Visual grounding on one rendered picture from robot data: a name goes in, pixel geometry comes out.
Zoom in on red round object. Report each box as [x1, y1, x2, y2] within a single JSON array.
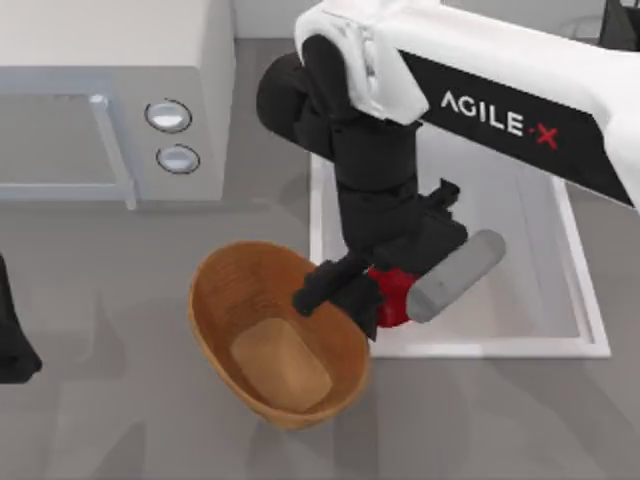
[[366, 266, 424, 330]]

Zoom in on pale grey rounded box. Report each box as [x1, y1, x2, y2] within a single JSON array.
[[406, 229, 508, 324]]

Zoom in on brown bread loaf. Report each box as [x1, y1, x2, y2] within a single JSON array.
[[230, 319, 334, 414]]

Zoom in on brown woven basket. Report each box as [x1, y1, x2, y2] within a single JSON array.
[[187, 240, 373, 432]]

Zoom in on white sink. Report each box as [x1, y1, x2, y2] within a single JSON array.
[[308, 148, 613, 361]]

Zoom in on small microwave knob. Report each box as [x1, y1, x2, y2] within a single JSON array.
[[155, 143, 202, 176]]

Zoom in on large microwave knob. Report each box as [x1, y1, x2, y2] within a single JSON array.
[[144, 97, 194, 135]]

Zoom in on pale microwave oven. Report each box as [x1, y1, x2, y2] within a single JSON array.
[[0, 0, 237, 212]]

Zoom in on black object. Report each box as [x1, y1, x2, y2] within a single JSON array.
[[597, 0, 640, 52]]

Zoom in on microwave glass door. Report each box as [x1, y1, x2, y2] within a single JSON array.
[[0, 67, 139, 212]]

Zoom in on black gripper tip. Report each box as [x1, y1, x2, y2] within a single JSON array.
[[0, 253, 44, 386]]

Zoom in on microwave door handle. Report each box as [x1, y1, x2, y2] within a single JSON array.
[[88, 92, 139, 212]]

